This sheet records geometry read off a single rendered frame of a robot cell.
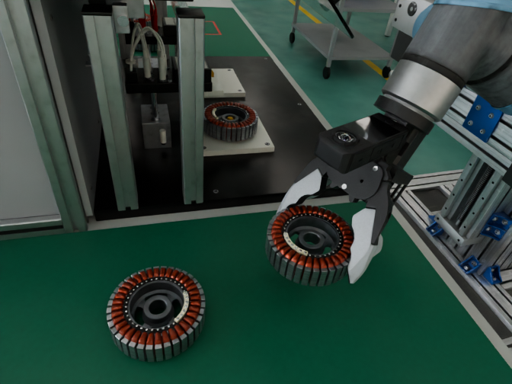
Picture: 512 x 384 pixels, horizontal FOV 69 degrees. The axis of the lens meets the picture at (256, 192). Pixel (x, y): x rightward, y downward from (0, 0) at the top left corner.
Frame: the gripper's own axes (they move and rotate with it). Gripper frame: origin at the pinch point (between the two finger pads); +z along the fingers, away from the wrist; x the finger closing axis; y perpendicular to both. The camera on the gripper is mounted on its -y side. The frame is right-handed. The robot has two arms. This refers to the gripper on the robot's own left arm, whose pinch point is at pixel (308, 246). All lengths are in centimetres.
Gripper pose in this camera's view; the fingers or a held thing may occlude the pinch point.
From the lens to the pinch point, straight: 48.5
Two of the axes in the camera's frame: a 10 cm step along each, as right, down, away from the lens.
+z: -4.7, 8.3, 2.9
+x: -6.2, -5.5, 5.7
